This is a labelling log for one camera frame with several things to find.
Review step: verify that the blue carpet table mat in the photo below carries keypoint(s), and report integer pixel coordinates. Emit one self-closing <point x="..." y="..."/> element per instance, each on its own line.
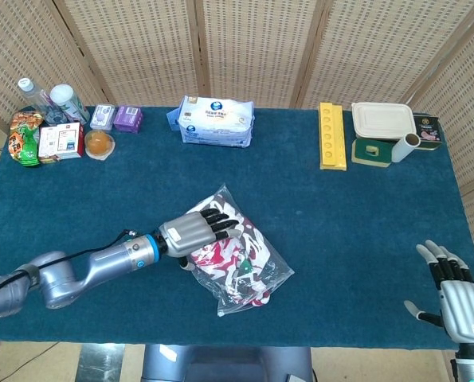
<point x="101" y="199"/>

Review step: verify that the clear plastic zip bag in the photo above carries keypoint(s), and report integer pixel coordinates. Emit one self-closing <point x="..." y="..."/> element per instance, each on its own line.
<point x="274" y="274"/>

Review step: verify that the white blue tissue pack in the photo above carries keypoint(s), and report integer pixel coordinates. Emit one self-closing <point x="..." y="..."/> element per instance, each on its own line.
<point x="214" y="121"/>

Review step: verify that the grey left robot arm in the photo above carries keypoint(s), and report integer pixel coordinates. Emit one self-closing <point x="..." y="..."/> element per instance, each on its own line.
<point x="81" y="274"/>

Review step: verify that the dark luncheon meat can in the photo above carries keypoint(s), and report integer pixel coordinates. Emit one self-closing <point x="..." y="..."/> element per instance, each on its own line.
<point x="428" y="129"/>

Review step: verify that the beige lidded lunch box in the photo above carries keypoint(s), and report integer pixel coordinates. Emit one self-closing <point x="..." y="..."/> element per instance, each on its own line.
<point x="382" y="119"/>

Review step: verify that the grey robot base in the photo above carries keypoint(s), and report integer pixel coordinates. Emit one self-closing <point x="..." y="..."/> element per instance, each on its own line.
<point x="220" y="364"/>

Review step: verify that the white paper roll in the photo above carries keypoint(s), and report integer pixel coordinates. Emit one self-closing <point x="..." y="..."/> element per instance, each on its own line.
<point x="404" y="150"/>

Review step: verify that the clear plastic water bottle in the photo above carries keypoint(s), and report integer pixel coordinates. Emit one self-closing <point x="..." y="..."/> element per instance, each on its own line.
<point x="31" y="95"/>

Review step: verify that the purple cardboard box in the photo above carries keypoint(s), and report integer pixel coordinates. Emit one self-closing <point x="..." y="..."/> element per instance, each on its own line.
<point x="128" y="118"/>

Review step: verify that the white red cardboard box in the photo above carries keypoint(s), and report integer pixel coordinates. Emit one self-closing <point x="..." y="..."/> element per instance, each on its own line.
<point x="59" y="141"/>

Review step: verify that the white capped green label bottle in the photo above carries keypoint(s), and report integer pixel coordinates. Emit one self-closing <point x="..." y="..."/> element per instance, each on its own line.
<point x="67" y="101"/>

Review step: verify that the red white patterned garment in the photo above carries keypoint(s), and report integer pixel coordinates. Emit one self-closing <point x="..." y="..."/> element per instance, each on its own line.
<point x="228" y="274"/>

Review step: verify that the green gold box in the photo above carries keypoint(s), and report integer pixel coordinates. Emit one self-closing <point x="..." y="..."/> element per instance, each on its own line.
<point x="372" y="153"/>

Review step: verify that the pale lilac clear box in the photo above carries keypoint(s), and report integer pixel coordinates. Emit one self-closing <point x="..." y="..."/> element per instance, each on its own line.
<point x="102" y="117"/>

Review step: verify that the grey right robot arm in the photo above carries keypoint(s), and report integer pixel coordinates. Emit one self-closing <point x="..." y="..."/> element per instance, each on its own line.
<point x="473" y="366"/>

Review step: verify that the yellow block with round holes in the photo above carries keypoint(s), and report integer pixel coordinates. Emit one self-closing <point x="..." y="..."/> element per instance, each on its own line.
<point x="332" y="139"/>

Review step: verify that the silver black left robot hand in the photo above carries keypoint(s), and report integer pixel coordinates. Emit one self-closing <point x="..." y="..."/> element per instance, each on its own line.
<point x="186" y="235"/>

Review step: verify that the rattan folding screen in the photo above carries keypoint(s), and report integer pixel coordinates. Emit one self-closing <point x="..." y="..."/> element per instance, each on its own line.
<point x="256" y="47"/>

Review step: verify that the orange green snack bag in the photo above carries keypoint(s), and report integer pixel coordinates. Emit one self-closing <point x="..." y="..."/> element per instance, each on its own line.
<point x="21" y="139"/>

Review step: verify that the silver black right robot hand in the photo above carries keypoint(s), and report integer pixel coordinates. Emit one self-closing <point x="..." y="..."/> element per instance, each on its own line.
<point x="465" y="306"/>

